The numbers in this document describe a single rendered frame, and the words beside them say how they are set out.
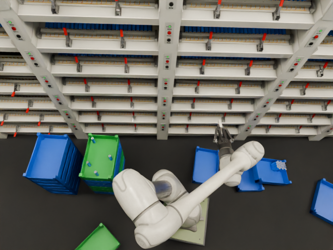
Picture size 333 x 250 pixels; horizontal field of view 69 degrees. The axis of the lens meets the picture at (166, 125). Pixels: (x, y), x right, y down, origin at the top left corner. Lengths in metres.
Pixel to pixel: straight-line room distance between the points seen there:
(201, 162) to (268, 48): 1.12
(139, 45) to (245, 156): 0.76
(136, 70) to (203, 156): 1.05
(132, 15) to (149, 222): 0.86
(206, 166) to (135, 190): 1.21
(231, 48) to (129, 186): 0.85
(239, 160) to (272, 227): 1.06
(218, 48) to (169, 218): 0.85
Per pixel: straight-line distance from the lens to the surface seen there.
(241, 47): 1.37
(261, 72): 1.56
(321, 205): 2.40
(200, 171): 2.10
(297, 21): 1.32
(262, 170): 2.19
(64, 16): 1.22
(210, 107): 1.78
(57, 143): 1.84
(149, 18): 1.16
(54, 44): 1.39
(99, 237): 2.01
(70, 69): 1.51
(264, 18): 1.26
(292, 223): 2.25
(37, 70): 1.55
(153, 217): 0.98
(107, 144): 1.74
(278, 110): 1.94
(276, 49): 1.43
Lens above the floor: 1.97
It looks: 62 degrees down
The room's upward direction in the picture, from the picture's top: 5 degrees clockwise
